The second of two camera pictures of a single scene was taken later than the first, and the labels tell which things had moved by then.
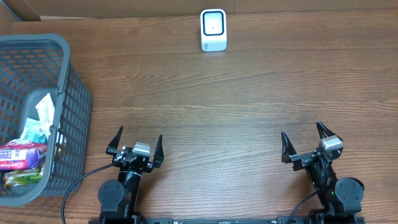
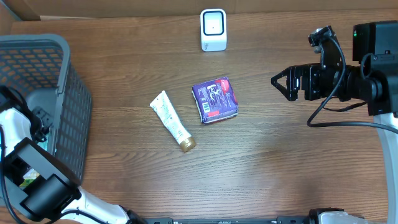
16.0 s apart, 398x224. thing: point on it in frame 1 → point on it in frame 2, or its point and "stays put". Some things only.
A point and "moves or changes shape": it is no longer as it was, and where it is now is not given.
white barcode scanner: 213,30 stays put
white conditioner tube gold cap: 46,109 → 164,109
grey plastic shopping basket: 32,66 stays put
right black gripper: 310,156 → 298,82
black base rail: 285,220 stays put
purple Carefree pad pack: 17,155 moves or changes shape
